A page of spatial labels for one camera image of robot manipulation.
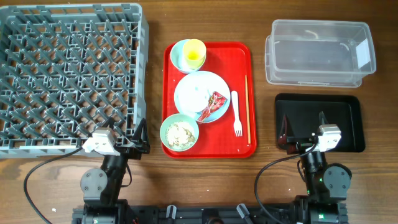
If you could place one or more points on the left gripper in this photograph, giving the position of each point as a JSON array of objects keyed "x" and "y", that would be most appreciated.
[{"x": 142, "y": 145}]

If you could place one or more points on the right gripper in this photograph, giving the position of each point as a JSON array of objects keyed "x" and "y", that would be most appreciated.
[{"x": 299, "y": 144}]

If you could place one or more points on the green bowl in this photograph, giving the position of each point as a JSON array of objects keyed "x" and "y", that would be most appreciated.
[{"x": 176, "y": 118}]

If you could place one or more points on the rice and food scraps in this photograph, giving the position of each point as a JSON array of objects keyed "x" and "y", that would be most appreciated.
[{"x": 180, "y": 135}]

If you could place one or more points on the white napkin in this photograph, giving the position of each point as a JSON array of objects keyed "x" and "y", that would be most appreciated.
[{"x": 193, "y": 95}]

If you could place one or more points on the red snack wrapper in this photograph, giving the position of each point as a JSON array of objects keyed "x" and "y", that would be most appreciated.
[{"x": 215, "y": 102}]

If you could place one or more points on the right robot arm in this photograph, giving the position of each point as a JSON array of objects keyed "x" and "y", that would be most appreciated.
[{"x": 327, "y": 184}]

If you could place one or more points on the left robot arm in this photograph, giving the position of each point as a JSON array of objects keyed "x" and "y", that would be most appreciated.
[{"x": 101, "y": 186}]

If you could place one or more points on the grey dishwasher rack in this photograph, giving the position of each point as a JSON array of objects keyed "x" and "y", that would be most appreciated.
[{"x": 65, "y": 70}]

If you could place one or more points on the black plastic tray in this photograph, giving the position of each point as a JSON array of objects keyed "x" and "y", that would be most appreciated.
[{"x": 302, "y": 112}]

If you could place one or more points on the white plastic fork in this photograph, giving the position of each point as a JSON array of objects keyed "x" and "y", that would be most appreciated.
[{"x": 238, "y": 129}]

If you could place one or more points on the wooden chopstick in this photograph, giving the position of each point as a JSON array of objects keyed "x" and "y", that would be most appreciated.
[{"x": 247, "y": 110}]

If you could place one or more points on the clear plastic bin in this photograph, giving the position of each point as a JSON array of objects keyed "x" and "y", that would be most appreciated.
[{"x": 319, "y": 53}]

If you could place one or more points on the light blue plate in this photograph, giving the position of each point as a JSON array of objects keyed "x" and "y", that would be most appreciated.
[{"x": 214, "y": 83}]

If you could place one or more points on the light blue small bowl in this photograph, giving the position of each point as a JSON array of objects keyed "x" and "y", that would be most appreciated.
[{"x": 177, "y": 58}]

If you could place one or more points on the yellow plastic cup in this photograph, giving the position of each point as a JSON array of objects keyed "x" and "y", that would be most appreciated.
[{"x": 194, "y": 53}]

